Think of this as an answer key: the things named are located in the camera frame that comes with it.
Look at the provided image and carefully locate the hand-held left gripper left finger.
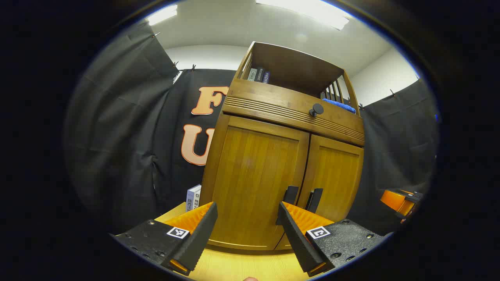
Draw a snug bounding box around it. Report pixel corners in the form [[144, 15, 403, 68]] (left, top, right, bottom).
[[111, 201, 218, 276]]

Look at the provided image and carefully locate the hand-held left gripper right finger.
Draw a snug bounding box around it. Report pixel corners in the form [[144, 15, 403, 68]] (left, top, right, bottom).
[[277, 201, 392, 277]]

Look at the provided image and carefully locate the black door handle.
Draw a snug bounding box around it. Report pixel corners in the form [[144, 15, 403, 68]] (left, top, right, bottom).
[[282, 186, 300, 206], [306, 188, 324, 213]]

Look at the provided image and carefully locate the wooden cabinet door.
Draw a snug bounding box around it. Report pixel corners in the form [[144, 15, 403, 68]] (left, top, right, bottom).
[[207, 115, 311, 250], [275, 135, 364, 250]]

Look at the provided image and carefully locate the wooden double-door shoe cabinet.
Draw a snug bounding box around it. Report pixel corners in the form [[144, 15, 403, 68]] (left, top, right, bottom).
[[198, 41, 366, 251]]

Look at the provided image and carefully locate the white and blue book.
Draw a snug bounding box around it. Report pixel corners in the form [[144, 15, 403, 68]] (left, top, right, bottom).
[[186, 185, 202, 212]]

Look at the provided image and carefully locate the blue towel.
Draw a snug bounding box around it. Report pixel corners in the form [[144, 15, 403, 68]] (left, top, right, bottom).
[[322, 98, 357, 114]]

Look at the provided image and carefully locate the black backdrop cloth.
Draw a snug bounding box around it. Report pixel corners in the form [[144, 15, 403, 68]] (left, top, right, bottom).
[[64, 21, 440, 235]]

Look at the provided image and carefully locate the wooden drawer with black knob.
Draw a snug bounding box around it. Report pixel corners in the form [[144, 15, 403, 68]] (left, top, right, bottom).
[[223, 79, 366, 147]]

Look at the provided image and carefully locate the small ceiling light panel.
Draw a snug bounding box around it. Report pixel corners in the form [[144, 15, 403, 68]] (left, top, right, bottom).
[[146, 4, 178, 26]]

